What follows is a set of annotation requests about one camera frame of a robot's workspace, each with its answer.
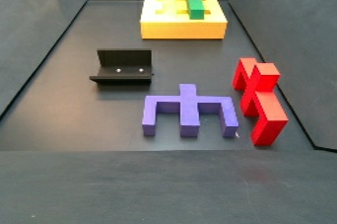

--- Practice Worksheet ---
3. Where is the yellow puzzle board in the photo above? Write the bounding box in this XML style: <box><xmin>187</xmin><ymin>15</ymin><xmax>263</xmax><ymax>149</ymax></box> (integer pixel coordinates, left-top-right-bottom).
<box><xmin>139</xmin><ymin>0</ymin><xmax>227</xmax><ymax>39</ymax></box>

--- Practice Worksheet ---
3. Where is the green rectangular block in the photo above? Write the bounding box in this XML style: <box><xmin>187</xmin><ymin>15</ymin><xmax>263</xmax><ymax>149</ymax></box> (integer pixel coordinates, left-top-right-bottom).
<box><xmin>185</xmin><ymin>0</ymin><xmax>205</xmax><ymax>20</ymax></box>

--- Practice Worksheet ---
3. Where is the purple branched block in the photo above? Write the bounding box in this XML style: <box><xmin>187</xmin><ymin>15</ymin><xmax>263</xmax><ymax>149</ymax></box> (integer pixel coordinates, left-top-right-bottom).
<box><xmin>142</xmin><ymin>84</ymin><xmax>238</xmax><ymax>138</ymax></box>

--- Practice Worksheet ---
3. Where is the red zigzag block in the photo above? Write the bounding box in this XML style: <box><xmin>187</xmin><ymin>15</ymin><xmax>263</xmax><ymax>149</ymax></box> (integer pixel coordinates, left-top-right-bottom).
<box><xmin>233</xmin><ymin>58</ymin><xmax>287</xmax><ymax>146</ymax></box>

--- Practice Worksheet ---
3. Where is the black angle bracket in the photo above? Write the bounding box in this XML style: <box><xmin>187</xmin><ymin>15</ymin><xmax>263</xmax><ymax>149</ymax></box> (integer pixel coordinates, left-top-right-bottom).
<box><xmin>89</xmin><ymin>48</ymin><xmax>153</xmax><ymax>84</ymax></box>

